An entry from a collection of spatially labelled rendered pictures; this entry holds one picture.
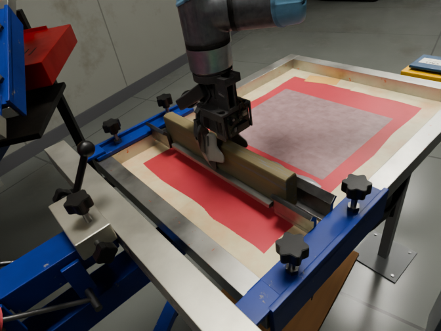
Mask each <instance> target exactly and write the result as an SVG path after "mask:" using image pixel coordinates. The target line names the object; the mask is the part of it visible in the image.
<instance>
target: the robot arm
mask: <svg viewBox="0 0 441 331"><path fill-rule="evenodd" d="M306 1H307V0H176V2H177V3H176V7H177V9H178V14H179V18H180V23H181V27H182V33H183V36H184V42H185V45H186V47H185V48H186V54H187V57H188V63H189V67H190V71H191V72H192V75H193V79H194V81H195V82H196V83H199V84H197V85H196V86H195V87H193V88H192V89H191V90H187V91H185V92H183V94H182V95H181V97H179V98H178V99H177V100H176V104H177V105H178V107H179V109H180V110H184V109H186V108H193V107H195V106H197V107H196V109H195V111H194V113H196V118H195V119H194V138H195V141H196V143H197V145H198V147H199V149H200V150H201V153H202V154H203V156H204V158H205V159H206V161H207V163H208V164H209V165H210V166H211V167H212V168H213V169H217V162H219V163H224V155H223V153H222V152H221V151H220V150H219V148H218V146H217V138H218V139H220V140H222V141H224V142H226V141H227V140H226V139H228V140H230V141H232V142H234V143H236V144H238V145H240V146H242V147H247V146H248V143H247V141H246V140H245V139H244V138H243V137H242V136H241V135H240V132H242V131H243V130H245V129H247V128H248V127H249V126H250V125H251V126H252V125H253V120H252V113H251V101H250V100H247V99H244V98H241V97H239V96H237V91H236V82H238V81H240V80H241V76H240V72H237V71H233V66H232V64H233V59H232V49H231V43H230V32H231V31H241V30H254V29H261V28H273V27H279V28H284V27H286V26H289V25H294V24H300V23H302V22H303V21H304V20H305V18H306ZM199 101H200V102H199ZM248 108H249V109H248ZM208 129H210V131H212V132H215V133H216V134H217V138H216V136H215V134H214V133H212V132H209V130H208Z"/></svg>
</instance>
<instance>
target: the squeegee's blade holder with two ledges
mask: <svg viewBox="0 0 441 331"><path fill-rule="evenodd" d="M171 145H172V147H173V148H174V149H175V150H177V151H179V152H180V153H181V154H184V155H185V156H186V157H188V158H189V159H191V160H193V161H194V162H196V163H197V164H199V165H201V166H202V167H204V168H205V169H207V170H209V171H210V172H211V173H214V174H215V175H216V176H218V177H220V178H221V179H223V180H225V181H226V182H227V183H230V184H231V185H232V186H234V187H236V188H237V189H239V190H240V191H242V192H244V193H245V194H247V195H248V196H250V197H252V198H253V199H255V200H256V201H258V202H260V203H261V204H262V205H264V206H266V207H267V208H271V207H272V206H273V205H274V201H273V200H271V199H269V198H268V197H266V196H265V195H263V194H261V193H260V192H258V191H256V190H255V189H253V188H251V187H249V186H248V185H246V184H245V183H243V182H241V181H239V180H238V179H236V178H235V177H233V176H231V175H229V174H228V173H226V172H225V171H223V170H221V169H219V168H218V167H217V169H213V168H212V167H211V166H210V165H209V164H208V163H207V161H206V160H204V159H203V158H201V157H199V156H198V155H196V154H194V153H193V152H191V151H189V150H188V149H186V148H184V147H183V146H181V145H179V144H178V143H176V142H175V143H173V144H171Z"/></svg>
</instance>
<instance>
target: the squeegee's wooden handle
mask: <svg viewBox="0 0 441 331"><path fill-rule="evenodd" d="M163 119H164V122H165V126H166V129H167V133H168V134H169V136H170V139H171V142H172V143H175V142H176V143H178V144H179V145H181V146H183V147H184V148H186V149H188V150H189V151H191V152H193V153H194V154H196V155H198V156H199V157H201V158H203V159H204V160H205V158H204V156H203V154H202V153H201V150H200V149H199V147H198V145H197V143H196V141H195V138H194V122H192V121H190V120H188V119H186V118H183V117H182V116H180V115H178V114H176V113H174V112H169V113H167V114H165V115H164V116H163ZM209 132H212V131H210V130H209ZM212 133H214V132H212ZM214 134H215V136H216V138H217V134H216V133H214ZM226 140H227V141H226V142H224V141H222V140H220V139H218V138H217V146H218V148H219V150H220V151H221V152H222V153H223V155H224V163H219V162H217V167H218V168H219V169H221V170H223V171H225V172H226V173H228V174H229V175H231V176H233V177H235V178H236V179H238V180H239V181H241V182H243V183H245V184H246V185H248V186H249V187H251V188H253V189H255V190H256V191H258V192H260V193H261V194H263V195H265V196H266V197H268V198H269V199H271V198H270V196H271V194H276V195H278V196H279V197H281V198H283V199H284V200H287V201H288V202H290V203H292V204H294V205H295V204H296V203H297V175H296V173H295V172H293V171H291V170H289V169H287V168H285V167H283V166H281V165H279V164H277V163H275V162H273V161H271V160H269V159H267V158H265V157H262V156H260V155H258V154H256V153H254V152H252V151H250V150H248V149H246V148H244V147H242V146H240V145H238V144H236V143H234V142H232V141H230V140H228V139H226ZM271 200H273V199H271ZM273 201H274V200H273Z"/></svg>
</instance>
